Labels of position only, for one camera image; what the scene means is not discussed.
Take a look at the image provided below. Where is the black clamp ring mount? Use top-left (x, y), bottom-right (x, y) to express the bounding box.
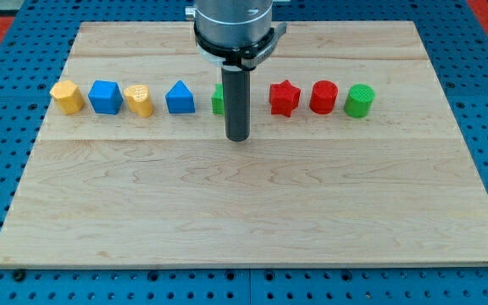
top-left (193, 22), bottom-right (287, 70)

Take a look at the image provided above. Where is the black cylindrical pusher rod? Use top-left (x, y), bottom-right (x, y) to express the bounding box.
top-left (221, 69), bottom-right (250, 141)

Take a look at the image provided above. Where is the red cylinder block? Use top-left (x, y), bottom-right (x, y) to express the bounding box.
top-left (309, 80), bottom-right (338, 114)

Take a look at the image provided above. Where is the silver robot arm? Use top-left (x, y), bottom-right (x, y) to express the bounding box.
top-left (185, 0), bottom-right (287, 142)

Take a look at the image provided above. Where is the green block behind rod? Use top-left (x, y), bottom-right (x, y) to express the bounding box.
top-left (211, 83), bottom-right (225, 115)

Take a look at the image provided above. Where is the red star block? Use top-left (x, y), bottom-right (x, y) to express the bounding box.
top-left (269, 80), bottom-right (301, 117)

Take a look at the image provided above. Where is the blue triangle block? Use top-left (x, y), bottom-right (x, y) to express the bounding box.
top-left (165, 80), bottom-right (195, 114)

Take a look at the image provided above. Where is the yellow heart block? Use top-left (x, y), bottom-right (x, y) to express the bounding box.
top-left (124, 84), bottom-right (153, 118)

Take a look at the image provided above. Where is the green cylinder block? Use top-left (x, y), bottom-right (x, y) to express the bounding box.
top-left (344, 83), bottom-right (375, 118)

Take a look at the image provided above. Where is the blue cube block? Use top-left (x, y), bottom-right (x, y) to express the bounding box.
top-left (88, 80), bottom-right (123, 115)

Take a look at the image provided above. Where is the wooden board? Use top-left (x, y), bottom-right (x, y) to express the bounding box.
top-left (0, 21), bottom-right (488, 269)

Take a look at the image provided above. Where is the yellow hexagon block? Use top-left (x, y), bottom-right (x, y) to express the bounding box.
top-left (49, 80), bottom-right (85, 114)

